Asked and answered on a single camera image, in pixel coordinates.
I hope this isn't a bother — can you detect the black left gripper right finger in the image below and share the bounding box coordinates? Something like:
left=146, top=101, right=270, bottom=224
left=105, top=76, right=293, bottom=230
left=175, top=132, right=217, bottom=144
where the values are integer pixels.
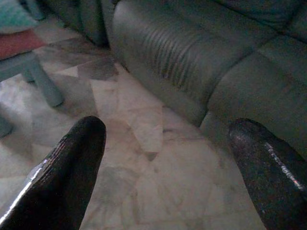
left=227, top=117, right=307, bottom=230

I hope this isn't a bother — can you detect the teal dotted pillow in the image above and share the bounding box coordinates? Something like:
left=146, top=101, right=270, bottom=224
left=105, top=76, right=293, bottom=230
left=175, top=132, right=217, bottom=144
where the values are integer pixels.
left=0, top=0, right=39, bottom=32

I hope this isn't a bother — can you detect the light blue child chair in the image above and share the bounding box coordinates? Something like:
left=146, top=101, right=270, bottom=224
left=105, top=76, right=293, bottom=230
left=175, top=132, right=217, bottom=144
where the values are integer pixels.
left=0, top=0, right=65, bottom=139

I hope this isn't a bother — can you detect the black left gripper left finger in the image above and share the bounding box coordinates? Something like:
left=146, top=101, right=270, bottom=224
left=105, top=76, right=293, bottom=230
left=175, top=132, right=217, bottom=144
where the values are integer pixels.
left=0, top=115, right=107, bottom=230

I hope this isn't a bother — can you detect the pink dotted pillow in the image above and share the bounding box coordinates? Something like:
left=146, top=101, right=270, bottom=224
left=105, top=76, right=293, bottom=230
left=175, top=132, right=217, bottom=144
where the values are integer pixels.
left=0, top=29, right=47, bottom=61

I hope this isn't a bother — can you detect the dark green leather sofa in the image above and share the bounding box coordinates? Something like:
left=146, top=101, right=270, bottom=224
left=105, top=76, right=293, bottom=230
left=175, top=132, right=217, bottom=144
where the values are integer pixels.
left=40, top=0, right=307, bottom=161

